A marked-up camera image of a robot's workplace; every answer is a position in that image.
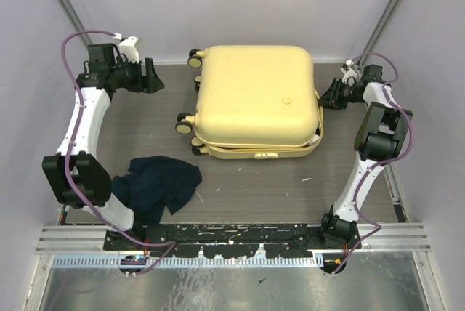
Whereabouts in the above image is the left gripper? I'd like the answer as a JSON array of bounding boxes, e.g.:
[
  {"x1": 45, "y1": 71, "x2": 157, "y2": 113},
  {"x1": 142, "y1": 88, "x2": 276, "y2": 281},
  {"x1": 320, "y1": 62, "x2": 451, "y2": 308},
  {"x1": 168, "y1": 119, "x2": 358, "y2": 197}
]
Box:
[{"x1": 110, "y1": 56, "x2": 164, "y2": 94}]

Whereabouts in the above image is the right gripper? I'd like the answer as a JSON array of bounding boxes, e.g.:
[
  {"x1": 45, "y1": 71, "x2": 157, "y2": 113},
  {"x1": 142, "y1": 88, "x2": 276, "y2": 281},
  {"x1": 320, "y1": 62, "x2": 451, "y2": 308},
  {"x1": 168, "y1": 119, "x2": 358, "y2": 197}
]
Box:
[{"x1": 315, "y1": 78, "x2": 365, "y2": 110}]

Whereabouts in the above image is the white garment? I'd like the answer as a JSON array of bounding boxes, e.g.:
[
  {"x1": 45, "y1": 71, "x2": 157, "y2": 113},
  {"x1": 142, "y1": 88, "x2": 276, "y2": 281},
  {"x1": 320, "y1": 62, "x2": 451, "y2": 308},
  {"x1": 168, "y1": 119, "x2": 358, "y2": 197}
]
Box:
[{"x1": 307, "y1": 134, "x2": 322, "y2": 147}]

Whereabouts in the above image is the yellow hard-shell suitcase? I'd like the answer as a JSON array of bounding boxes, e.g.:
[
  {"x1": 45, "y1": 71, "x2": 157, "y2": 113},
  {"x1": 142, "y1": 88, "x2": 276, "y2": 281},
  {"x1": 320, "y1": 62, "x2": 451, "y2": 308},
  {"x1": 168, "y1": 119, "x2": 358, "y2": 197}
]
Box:
[{"x1": 175, "y1": 45, "x2": 324, "y2": 160}]

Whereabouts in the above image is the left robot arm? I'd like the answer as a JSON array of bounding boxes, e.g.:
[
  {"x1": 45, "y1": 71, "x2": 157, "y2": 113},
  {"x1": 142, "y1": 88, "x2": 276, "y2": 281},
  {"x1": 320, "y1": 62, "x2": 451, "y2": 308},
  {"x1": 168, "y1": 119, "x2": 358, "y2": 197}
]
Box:
[{"x1": 41, "y1": 36, "x2": 164, "y2": 250}]

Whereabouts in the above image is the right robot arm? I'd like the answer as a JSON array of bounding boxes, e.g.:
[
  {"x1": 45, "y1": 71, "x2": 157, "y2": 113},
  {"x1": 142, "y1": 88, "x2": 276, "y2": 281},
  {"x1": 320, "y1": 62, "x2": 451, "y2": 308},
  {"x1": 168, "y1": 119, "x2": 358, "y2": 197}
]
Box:
[{"x1": 318, "y1": 60, "x2": 413, "y2": 249}]

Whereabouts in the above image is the dark navy garment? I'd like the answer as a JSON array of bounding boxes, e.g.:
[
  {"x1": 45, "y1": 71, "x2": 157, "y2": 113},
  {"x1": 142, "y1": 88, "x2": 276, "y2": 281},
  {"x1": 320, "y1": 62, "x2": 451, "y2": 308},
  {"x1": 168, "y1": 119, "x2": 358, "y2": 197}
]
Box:
[{"x1": 112, "y1": 155, "x2": 203, "y2": 226}]

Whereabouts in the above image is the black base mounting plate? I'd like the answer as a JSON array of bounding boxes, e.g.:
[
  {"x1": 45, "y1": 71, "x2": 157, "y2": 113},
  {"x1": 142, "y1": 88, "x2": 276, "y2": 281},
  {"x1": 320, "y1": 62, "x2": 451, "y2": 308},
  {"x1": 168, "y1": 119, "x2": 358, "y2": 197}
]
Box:
[{"x1": 102, "y1": 222, "x2": 362, "y2": 259}]

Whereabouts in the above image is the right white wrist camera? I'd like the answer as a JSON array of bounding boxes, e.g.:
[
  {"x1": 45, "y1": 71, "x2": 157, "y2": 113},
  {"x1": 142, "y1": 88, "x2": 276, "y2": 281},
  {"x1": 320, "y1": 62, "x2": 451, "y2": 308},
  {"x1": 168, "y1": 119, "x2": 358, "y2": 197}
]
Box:
[{"x1": 340, "y1": 60, "x2": 360, "y2": 86}]

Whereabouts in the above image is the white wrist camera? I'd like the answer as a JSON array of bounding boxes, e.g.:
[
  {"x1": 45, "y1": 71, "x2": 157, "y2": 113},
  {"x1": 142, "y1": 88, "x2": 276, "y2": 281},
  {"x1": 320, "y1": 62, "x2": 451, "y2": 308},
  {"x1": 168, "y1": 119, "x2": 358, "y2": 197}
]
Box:
[
  {"x1": 113, "y1": 33, "x2": 140, "y2": 63},
  {"x1": 340, "y1": 60, "x2": 360, "y2": 86}
]

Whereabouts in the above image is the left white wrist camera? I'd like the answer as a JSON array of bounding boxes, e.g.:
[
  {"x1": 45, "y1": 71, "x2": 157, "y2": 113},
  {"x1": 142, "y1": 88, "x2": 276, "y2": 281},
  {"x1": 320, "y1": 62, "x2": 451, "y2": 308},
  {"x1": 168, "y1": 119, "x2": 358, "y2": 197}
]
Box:
[{"x1": 113, "y1": 33, "x2": 140, "y2": 63}]

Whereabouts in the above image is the aluminium frame rail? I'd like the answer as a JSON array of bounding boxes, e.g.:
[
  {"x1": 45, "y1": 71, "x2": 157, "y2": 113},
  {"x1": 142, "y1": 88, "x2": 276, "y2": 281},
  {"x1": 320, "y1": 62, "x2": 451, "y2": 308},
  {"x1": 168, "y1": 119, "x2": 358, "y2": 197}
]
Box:
[{"x1": 36, "y1": 222, "x2": 432, "y2": 257}]

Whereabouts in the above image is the white slotted cable duct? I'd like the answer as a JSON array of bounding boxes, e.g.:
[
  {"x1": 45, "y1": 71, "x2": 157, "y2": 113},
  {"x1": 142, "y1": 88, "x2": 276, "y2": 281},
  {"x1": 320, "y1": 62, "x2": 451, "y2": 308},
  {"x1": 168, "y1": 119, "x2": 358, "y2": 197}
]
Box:
[{"x1": 51, "y1": 254, "x2": 323, "y2": 269}]

